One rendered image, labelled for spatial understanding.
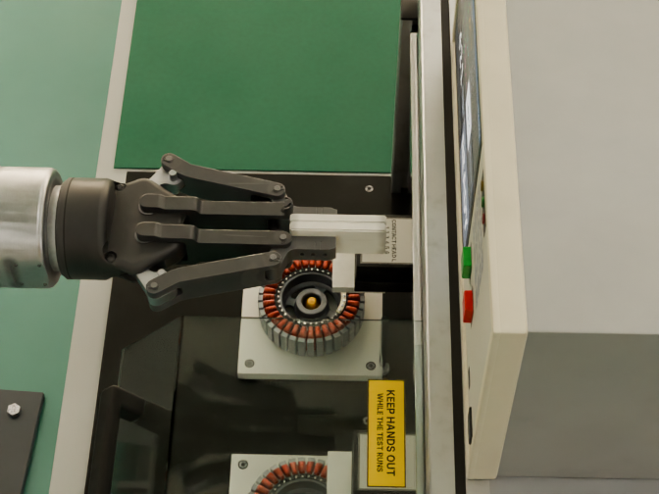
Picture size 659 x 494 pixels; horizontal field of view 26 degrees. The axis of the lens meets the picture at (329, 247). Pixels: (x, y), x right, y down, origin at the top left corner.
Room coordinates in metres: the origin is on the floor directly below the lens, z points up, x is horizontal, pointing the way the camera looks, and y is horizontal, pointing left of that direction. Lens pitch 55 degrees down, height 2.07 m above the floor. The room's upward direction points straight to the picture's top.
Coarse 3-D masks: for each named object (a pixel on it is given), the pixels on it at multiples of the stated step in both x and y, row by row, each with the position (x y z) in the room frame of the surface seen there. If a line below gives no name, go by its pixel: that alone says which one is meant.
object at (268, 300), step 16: (288, 272) 0.84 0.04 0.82; (304, 272) 0.85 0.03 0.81; (320, 272) 0.85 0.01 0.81; (272, 288) 0.82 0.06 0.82; (288, 288) 0.83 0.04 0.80; (304, 288) 0.84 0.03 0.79; (320, 288) 0.84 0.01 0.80; (272, 304) 0.80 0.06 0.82; (288, 304) 0.82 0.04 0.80; (352, 304) 0.80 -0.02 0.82
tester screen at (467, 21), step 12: (468, 0) 0.81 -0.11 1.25; (468, 12) 0.80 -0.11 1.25; (456, 24) 0.88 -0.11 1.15; (468, 24) 0.79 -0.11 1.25; (468, 36) 0.78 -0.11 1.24; (456, 48) 0.86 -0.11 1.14; (468, 48) 0.77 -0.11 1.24; (456, 60) 0.85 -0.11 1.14; (468, 60) 0.76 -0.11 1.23; (468, 72) 0.75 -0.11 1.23; (480, 132) 0.64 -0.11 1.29; (468, 168) 0.68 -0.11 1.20; (468, 180) 0.67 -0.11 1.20; (468, 192) 0.66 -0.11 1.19
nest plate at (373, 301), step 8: (248, 288) 0.85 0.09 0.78; (256, 288) 0.85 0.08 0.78; (248, 296) 0.84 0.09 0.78; (256, 296) 0.84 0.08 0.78; (296, 296) 0.84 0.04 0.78; (328, 296) 0.84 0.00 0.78; (368, 296) 0.84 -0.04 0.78; (376, 296) 0.84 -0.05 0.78; (248, 304) 0.83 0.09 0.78; (256, 304) 0.83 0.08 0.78; (336, 304) 0.83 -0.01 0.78; (368, 304) 0.83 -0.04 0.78; (376, 304) 0.83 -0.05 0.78; (248, 312) 0.82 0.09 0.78; (256, 312) 0.82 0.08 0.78; (288, 312) 0.82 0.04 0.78; (368, 312) 0.82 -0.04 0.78; (376, 312) 0.82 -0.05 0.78
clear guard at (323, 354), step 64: (192, 320) 0.63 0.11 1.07; (256, 320) 0.63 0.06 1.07; (320, 320) 0.63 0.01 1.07; (384, 320) 0.63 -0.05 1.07; (128, 384) 0.59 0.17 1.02; (192, 384) 0.57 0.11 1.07; (256, 384) 0.57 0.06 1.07; (320, 384) 0.57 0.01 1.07; (128, 448) 0.53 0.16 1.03; (192, 448) 0.51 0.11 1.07; (256, 448) 0.51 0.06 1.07; (320, 448) 0.51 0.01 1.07
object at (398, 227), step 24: (408, 216) 0.84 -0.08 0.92; (408, 240) 0.81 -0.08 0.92; (336, 264) 0.81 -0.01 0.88; (360, 264) 0.79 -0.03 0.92; (384, 264) 0.79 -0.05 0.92; (408, 264) 0.79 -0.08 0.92; (336, 288) 0.78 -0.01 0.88; (360, 288) 0.78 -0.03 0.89; (384, 288) 0.78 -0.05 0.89; (408, 288) 0.78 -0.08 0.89
